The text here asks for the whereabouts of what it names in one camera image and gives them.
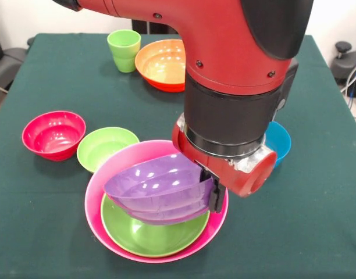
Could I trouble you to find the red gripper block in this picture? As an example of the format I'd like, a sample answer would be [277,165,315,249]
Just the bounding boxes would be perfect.
[171,120,278,214]

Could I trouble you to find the purple plastic bowl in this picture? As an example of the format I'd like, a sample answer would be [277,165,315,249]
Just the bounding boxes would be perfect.
[104,153,215,226]

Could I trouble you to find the blue plastic bowl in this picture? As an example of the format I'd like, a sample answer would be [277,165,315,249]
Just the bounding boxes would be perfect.
[264,121,292,169]

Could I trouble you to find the large green plastic bowl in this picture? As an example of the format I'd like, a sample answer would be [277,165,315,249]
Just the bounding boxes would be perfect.
[101,194,211,259]

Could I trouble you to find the pink plastic bowl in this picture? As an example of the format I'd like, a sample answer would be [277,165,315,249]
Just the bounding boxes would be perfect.
[84,139,229,264]

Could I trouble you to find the small green plastic bowl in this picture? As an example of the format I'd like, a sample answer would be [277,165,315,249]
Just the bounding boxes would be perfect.
[76,127,140,174]

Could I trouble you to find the orange plastic bowl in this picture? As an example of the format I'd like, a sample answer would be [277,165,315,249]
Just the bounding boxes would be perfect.
[134,39,187,93]

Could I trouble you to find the green plastic cup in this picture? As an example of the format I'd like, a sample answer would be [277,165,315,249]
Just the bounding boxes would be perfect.
[106,29,142,74]

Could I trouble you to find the red plastic bowl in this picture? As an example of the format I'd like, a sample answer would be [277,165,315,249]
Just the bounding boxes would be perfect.
[22,110,87,162]

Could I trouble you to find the dark green tablecloth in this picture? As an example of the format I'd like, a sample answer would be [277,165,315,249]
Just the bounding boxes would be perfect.
[0,33,356,279]

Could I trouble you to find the black cabinet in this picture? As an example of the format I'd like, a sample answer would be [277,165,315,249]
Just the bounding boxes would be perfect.
[130,19,181,35]

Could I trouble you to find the black chair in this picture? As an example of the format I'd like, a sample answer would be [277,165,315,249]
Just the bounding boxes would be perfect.
[0,20,35,94]

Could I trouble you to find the blue and white cables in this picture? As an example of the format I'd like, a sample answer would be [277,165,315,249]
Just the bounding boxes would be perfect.
[340,59,356,99]

